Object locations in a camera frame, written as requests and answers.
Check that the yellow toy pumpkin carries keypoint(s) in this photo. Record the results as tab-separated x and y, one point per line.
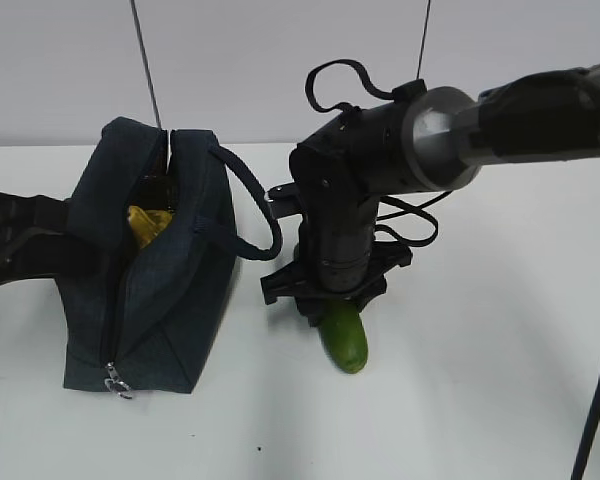
147	225

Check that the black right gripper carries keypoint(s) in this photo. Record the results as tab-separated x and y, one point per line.
359	284

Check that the dark blue fabric lunch bag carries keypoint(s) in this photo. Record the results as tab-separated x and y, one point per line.
146	319

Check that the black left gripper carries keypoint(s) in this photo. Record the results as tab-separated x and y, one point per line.
42	256

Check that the green cucumber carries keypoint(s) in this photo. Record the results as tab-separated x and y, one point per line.
343	336

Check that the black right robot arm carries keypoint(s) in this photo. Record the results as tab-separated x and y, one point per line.
418	140

